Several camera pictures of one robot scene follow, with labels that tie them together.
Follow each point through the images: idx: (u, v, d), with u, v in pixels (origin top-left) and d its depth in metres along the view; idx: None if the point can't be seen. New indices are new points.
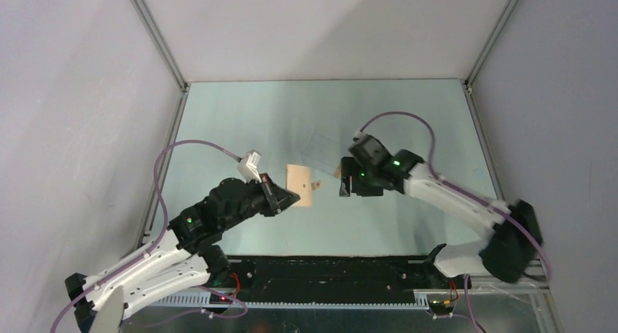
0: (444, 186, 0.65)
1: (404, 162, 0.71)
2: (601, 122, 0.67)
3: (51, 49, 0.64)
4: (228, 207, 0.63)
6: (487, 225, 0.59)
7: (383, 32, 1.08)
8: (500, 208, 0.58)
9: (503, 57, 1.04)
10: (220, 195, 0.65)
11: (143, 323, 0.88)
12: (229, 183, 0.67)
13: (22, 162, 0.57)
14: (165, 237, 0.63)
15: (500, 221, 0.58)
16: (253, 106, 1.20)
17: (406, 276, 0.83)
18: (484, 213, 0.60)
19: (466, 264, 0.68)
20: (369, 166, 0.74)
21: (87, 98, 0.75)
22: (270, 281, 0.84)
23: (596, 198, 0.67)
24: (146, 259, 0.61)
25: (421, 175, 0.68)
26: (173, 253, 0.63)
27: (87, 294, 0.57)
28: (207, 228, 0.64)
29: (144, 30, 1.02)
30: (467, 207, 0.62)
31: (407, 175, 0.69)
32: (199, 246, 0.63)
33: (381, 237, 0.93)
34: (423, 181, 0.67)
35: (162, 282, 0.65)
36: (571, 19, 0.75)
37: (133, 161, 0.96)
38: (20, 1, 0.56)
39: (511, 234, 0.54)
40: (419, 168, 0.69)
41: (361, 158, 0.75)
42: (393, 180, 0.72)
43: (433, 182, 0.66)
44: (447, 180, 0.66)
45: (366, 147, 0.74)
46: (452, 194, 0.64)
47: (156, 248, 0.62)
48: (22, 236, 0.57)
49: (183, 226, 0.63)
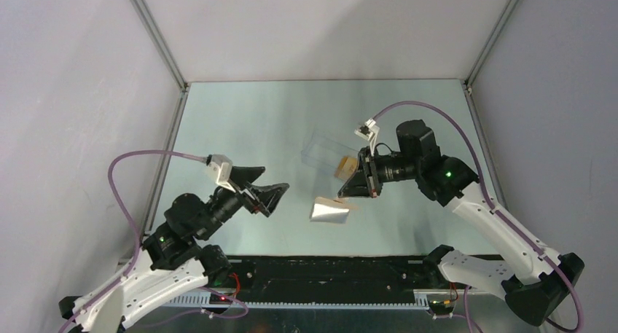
0: (496, 218, 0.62)
1: (458, 171, 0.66)
2: (600, 120, 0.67)
3: (52, 50, 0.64)
4: (189, 226, 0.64)
6: (533, 273, 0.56)
7: (383, 30, 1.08)
8: (552, 259, 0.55)
9: (503, 56, 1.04)
10: (175, 218, 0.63)
11: (143, 323, 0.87)
12: (182, 200, 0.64)
13: (22, 160, 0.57)
14: (141, 259, 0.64)
15: (548, 273, 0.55)
16: (253, 106, 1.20)
17: (406, 276, 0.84)
18: (534, 259, 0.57)
19: (476, 282, 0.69)
20: (422, 162, 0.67)
21: (87, 98, 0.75)
22: (270, 281, 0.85)
23: (596, 197, 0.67)
24: (124, 281, 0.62)
25: (476, 198, 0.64)
26: (149, 275, 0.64)
27: (75, 318, 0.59)
28: (180, 243, 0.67)
29: (143, 30, 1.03)
30: (517, 247, 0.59)
31: (460, 191, 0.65)
32: (175, 262, 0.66)
33: (381, 236, 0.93)
34: (476, 205, 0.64)
35: (155, 292, 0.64)
36: (570, 17, 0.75)
37: (133, 162, 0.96)
38: (20, 0, 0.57)
39: (558, 288, 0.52)
40: (472, 186, 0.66)
41: (414, 149, 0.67)
42: (436, 187, 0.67)
43: (486, 210, 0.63)
44: (501, 211, 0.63)
45: (426, 141, 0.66)
46: (504, 229, 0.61)
47: (132, 269, 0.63)
48: (22, 234, 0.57)
49: (155, 248, 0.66)
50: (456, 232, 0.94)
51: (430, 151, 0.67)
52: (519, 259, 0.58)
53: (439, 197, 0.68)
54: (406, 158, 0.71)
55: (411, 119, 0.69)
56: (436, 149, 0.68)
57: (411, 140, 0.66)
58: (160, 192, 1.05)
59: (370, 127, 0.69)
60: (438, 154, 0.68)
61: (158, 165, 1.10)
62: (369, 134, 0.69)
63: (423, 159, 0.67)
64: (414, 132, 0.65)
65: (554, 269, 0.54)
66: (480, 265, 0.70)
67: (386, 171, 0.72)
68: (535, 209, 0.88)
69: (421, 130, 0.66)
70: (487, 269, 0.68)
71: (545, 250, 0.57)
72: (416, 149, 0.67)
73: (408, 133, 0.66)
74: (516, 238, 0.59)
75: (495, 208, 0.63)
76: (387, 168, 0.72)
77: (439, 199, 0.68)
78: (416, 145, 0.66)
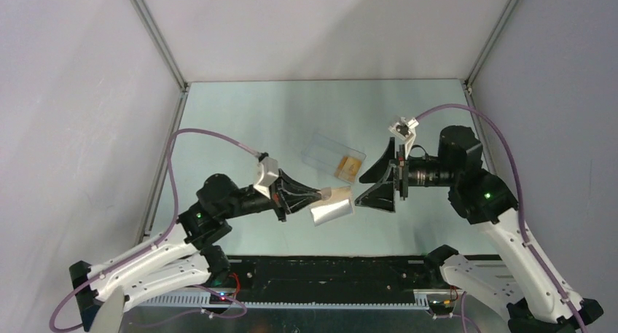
0: (528, 251, 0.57)
1: (499, 195, 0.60)
2: (599, 119, 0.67)
3: (52, 49, 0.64)
4: (220, 206, 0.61)
6: (550, 315, 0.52)
7: (384, 30, 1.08)
8: (574, 303, 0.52)
9: (503, 56, 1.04)
10: (206, 197, 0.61)
11: (143, 323, 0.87)
12: (214, 181, 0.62)
13: (22, 161, 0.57)
14: (174, 231, 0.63)
15: (567, 318, 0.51)
16: (253, 106, 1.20)
17: (406, 276, 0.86)
18: (556, 301, 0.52)
19: (476, 290, 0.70)
20: (460, 174, 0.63)
21: (87, 98, 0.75)
22: (270, 281, 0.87)
23: (595, 197, 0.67)
24: (153, 251, 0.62)
25: (511, 228, 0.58)
26: (180, 248, 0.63)
27: (91, 282, 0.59)
28: (213, 223, 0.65)
29: (143, 28, 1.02)
30: (541, 284, 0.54)
31: (496, 216, 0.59)
32: (207, 241, 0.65)
33: (381, 237, 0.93)
34: (509, 234, 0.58)
35: (162, 278, 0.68)
36: (570, 17, 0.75)
37: (133, 162, 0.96)
38: (20, 0, 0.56)
39: (571, 331, 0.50)
40: (511, 213, 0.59)
41: (456, 159, 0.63)
42: (470, 205, 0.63)
43: (519, 240, 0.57)
44: (533, 247, 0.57)
45: (471, 154, 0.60)
46: (532, 263, 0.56)
47: (164, 241, 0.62)
48: (22, 234, 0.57)
49: (190, 222, 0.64)
50: (455, 233, 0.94)
51: (472, 166, 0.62)
52: (541, 297, 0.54)
53: (470, 214, 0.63)
54: (445, 168, 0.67)
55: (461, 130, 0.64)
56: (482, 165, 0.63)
57: (456, 150, 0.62)
58: (160, 192, 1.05)
59: (411, 127, 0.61)
60: (480, 172, 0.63)
61: (159, 165, 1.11)
62: (407, 134, 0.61)
63: (463, 172, 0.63)
64: (460, 141, 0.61)
65: (574, 315, 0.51)
66: (485, 278, 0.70)
67: (418, 176, 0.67)
68: (536, 208, 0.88)
69: (470, 141, 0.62)
70: (493, 286, 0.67)
71: (569, 293, 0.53)
72: (458, 159, 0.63)
73: (454, 142, 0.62)
74: (541, 275, 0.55)
75: (529, 240, 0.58)
76: (419, 172, 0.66)
77: (471, 217, 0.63)
78: (459, 155, 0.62)
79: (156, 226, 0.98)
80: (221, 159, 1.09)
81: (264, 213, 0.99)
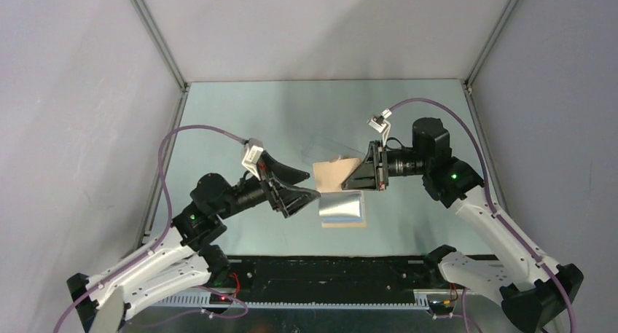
0: (497, 221, 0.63)
1: (465, 175, 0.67)
2: (598, 118, 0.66)
3: (52, 50, 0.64)
4: (215, 205, 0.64)
6: (527, 279, 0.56)
7: (383, 30, 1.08)
8: (549, 266, 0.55)
9: (503, 56, 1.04)
10: (200, 197, 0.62)
11: (143, 323, 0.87)
12: (207, 181, 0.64)
13: (22, 162, 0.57)
14: (169, 236, 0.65)
15: (544, 280, 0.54)
16: (253, 106, 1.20)
17: (406, 276, 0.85)
18: (530, 265, 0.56)
19: (471, 282, 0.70)
20: (431, 162, 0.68)
21: (87, 98, 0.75)
22: (270, 282, 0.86)
23: (595, 196, 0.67)
24: (151, 256, 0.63)
25: (477, 201, 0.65)
26: (177, 251, 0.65)
27: (90, 293, 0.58)
28: (208, 223, 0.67)
29: (143, 29, 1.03)
30: (514, 251, 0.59)
31: (463, 194, 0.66)
32: (202, 242, 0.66)
33: (381, 236, 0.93)
34: (477, 207, 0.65)
35: (163, 283, 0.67)
36: (568, 17, 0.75)
37: (133, 162, 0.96)
38: (20, 1, 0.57)
39: (551, 295, 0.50)
40: (476, 190, 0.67)
41: (427, 149, 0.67)
42: (441, 188, 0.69)
43: (487, 212, 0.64)
44: (502, 216, 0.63)
45: (440, 143, 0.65)
46: (503, 232, 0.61)
47: (159, 245, 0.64)
48: (21, 232, 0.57)
49: (185, 226, 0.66)
50: (456, 233, 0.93)
51: (442, 153, 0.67)
52: (516, 264, 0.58)
53: (442, 197, 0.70)
54: (417, 155, 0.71)
55: (430, 119, 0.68)
56: (449, 149, 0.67)
57: (425, 140, 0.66)
58: (160, 192, 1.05)
59: (385, 117, 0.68)
60: (449, 156, 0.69)
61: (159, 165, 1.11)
62: (382, 124, 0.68)
63: (433, 159, 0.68)
64: (430, 132, 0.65)
65: (550, 277, 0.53)
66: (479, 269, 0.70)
67: (396, 165, 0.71)
68: (535, 208, 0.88)
69: (438, 130, 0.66)
70: (488, 273, 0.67)
71: (543, 258, 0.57)
72: (428, 147, 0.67)
73: (423, 132, 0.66)
74: (513, 242, 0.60)
75: (498, 212, 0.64)
76: (397, 162, 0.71)
77: (443, 200, 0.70)
78: (429, 144, 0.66)
79: (156, 226, 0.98)
80: (221, 159, 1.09)
81: (263, 212, 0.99)
